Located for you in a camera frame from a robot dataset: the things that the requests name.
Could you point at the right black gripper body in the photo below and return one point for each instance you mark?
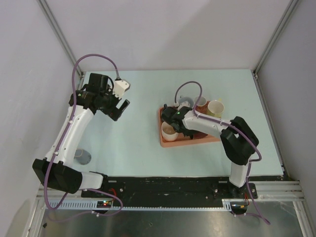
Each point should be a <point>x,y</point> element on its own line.
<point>185,132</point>

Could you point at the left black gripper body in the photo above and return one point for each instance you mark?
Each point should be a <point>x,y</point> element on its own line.
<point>108,106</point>

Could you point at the large pink mug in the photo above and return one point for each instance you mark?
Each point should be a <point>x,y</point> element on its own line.
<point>168,132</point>

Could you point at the orange plastic tray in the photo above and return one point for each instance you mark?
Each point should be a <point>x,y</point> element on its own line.
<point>181,140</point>

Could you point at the grey footed cup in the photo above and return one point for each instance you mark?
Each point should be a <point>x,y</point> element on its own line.
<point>186,99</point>

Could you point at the pink textured mug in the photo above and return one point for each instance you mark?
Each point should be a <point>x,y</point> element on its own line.
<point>201,103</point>

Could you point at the yellow mug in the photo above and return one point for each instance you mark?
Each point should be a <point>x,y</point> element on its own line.
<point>215,108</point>

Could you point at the grey printed mug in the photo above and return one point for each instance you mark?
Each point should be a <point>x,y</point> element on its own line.
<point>82,156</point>

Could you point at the brown striped mug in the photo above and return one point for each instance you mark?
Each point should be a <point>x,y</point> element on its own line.
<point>200,135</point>

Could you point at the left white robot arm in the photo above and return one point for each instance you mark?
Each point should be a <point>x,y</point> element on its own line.
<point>55,171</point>

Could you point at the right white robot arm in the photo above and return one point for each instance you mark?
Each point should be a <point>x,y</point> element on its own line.
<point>238,140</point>

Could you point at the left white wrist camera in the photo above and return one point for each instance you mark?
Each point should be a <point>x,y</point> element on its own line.
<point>120,87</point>

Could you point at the left aluminium frame post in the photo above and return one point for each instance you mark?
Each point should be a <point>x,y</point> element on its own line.
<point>51,19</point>

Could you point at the aluminium frame post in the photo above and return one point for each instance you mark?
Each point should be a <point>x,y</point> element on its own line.
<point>51,19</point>
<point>283,22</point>

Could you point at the grey slotted cable duct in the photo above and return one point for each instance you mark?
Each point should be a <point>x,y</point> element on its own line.
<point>220,205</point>

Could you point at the right aluminium frame post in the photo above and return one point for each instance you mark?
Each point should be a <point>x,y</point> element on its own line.
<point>283,22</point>

